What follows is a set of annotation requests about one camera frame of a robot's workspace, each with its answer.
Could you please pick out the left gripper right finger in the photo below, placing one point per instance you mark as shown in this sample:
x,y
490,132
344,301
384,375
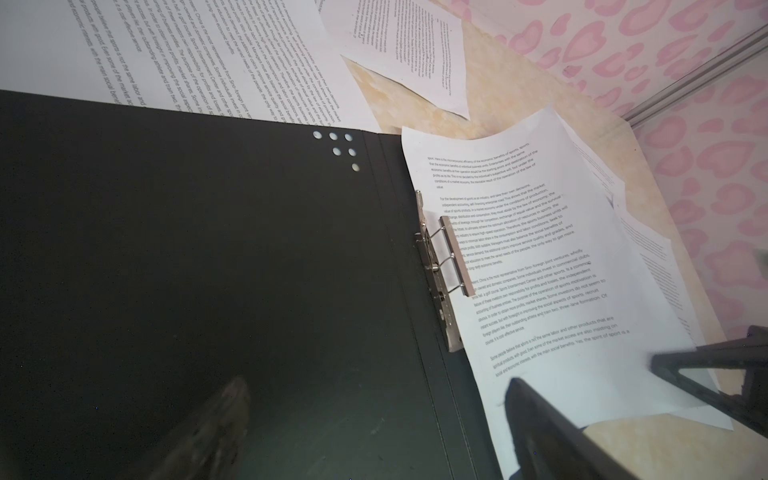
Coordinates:
x,y
548,446

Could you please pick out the right corner aluminium post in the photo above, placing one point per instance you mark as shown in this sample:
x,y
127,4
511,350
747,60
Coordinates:
x,y
733,58

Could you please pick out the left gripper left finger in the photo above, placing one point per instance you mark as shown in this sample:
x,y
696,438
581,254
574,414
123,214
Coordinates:
x,y
206,445

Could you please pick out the back left paper sheet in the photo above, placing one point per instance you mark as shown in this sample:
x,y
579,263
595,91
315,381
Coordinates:
x,y
414,43

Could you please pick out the printed paper sheet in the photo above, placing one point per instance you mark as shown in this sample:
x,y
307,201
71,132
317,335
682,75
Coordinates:
x,y
658,256
264,60
562,298

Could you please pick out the centre right paper sheet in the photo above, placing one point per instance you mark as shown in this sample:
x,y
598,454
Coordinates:
x,y
613,186

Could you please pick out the blue folder black inside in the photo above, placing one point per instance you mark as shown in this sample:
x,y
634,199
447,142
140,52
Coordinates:
x,y
149,257

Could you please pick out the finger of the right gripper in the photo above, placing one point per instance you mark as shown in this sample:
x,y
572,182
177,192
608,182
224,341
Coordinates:
x,y
749,355

